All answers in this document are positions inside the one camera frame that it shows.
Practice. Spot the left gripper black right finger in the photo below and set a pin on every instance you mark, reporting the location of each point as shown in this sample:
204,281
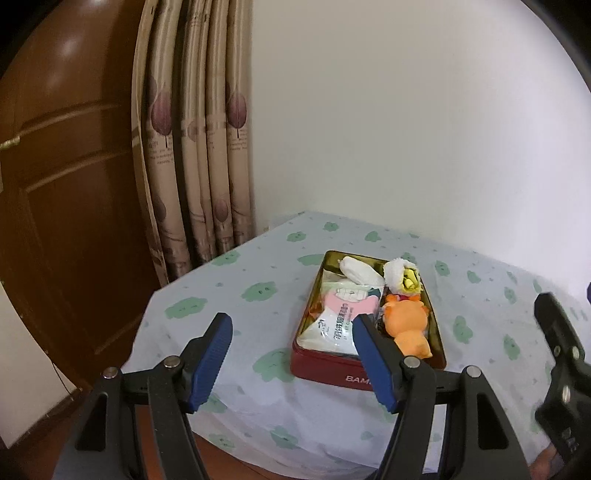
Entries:
449,425

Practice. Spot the pink white wipes packet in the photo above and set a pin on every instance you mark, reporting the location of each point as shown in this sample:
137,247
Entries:
338,302

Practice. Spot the cloud patterned tablecloth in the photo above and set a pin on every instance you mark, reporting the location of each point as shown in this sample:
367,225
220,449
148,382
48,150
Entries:
260,413

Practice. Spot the brown wooden door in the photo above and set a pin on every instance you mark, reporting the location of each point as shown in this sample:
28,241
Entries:
75,261

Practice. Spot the beige leaf patterned curtain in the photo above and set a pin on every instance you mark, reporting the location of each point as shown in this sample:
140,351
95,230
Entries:
190,130

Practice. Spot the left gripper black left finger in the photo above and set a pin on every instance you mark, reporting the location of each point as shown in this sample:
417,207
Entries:
135,425

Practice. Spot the white knit glove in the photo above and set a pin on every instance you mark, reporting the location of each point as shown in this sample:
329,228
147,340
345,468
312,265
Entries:
360,272

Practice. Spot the metal door handle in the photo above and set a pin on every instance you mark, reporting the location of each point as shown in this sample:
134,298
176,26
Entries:
5,145

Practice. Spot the orange plush toy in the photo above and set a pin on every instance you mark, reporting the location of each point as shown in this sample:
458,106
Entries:
406,321

